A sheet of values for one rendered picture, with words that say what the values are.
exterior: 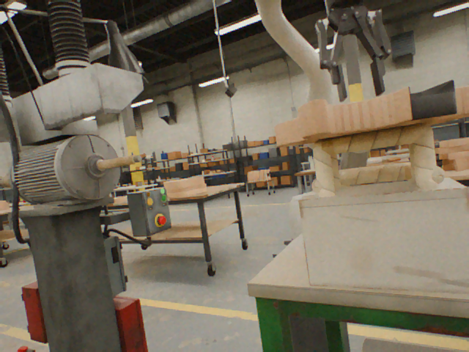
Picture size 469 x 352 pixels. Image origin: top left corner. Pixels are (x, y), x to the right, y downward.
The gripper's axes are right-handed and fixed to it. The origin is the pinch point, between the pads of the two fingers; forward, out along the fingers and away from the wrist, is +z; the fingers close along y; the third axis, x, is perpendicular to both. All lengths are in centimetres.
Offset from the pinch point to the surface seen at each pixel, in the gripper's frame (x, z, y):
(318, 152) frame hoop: 4.8, 13.5, 11.9
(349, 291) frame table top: 4.5, 39.5, 10.6
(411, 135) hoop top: 11.1, 13.8, -2.2
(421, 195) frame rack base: 10.9, 23.9, -2.1
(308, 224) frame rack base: 2.5, 26.7, 15.7
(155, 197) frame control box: -76, 12, 69
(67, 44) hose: -30, -38, 77
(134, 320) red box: -81, 66, 88
